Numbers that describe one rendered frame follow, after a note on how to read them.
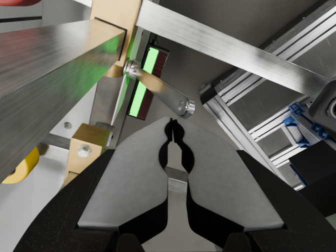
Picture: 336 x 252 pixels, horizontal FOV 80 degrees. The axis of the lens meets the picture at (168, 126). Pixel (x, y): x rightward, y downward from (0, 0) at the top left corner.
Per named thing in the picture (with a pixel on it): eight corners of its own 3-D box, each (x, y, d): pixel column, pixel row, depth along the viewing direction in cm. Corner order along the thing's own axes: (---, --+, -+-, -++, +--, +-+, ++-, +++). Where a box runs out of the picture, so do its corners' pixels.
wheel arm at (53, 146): (239, 183, 43) (245, 199, 39) (231, 193, 45) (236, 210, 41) (21, 120, 35) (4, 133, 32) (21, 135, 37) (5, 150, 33)
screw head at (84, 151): (93, 146, 32) (90, 151, 31) (90, 156, 33) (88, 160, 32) (79, 142, 32) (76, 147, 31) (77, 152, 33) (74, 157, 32)
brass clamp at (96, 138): (113, 131, 37) (106, 147, 32) (99, 181, 43) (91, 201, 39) (78, 120, 36) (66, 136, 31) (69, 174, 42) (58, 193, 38)
